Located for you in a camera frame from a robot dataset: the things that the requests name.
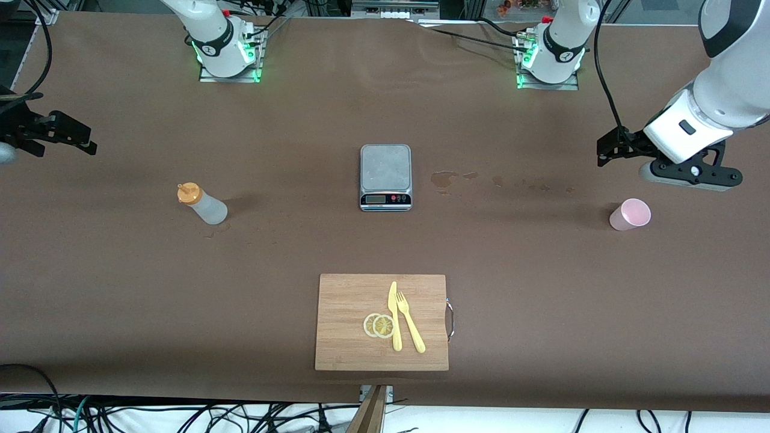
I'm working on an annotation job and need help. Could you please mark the pink plastic cup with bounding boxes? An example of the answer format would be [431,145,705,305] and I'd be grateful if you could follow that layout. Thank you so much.
[609,198,652,232]

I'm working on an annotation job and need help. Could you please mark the sauce bottle with orange cap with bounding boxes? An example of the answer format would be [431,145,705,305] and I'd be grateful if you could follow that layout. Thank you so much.
[177,182,229,226]

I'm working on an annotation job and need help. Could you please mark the brown liquid puddle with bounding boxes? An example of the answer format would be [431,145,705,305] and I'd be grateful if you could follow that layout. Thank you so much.
[431,171,461,195]

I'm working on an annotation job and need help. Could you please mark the silver digital kitchen scale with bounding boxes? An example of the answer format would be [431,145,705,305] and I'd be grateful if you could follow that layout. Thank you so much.
[359,144,413,212]

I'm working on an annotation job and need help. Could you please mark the grey power strip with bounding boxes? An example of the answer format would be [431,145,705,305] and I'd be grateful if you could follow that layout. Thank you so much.
[351,0,441,20]

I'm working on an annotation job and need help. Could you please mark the yellow plastic knife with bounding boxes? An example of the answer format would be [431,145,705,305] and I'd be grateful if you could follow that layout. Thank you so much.
[387,281,403,352]

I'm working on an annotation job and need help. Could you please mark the yellow plastic fork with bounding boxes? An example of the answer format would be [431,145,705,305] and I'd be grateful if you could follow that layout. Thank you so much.
[396,290,427,354]

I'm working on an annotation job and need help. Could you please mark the wooden cutting board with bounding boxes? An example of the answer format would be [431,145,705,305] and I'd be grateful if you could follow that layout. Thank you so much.
[315,274,455,372]

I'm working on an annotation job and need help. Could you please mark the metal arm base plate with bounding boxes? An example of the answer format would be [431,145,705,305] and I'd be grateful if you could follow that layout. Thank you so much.
[516,30,579,91]
[199,27,264,84]

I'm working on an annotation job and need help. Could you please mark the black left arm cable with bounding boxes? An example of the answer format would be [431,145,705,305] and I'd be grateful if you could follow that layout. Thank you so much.
[594,0,632,145]

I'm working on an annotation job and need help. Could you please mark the aluminium frame profile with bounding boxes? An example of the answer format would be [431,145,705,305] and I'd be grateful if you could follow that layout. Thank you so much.
[35,0,85,26]

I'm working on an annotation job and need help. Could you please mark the black cable on table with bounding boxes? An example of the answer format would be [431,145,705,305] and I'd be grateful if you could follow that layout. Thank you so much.
[428,27,523,51]

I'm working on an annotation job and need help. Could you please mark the black floor cable loop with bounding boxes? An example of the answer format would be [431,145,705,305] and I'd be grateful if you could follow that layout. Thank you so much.
[0,363,64,433]

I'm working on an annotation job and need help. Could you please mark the teal floor cable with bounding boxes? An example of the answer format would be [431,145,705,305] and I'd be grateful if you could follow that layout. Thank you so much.
[71,396,92,431]

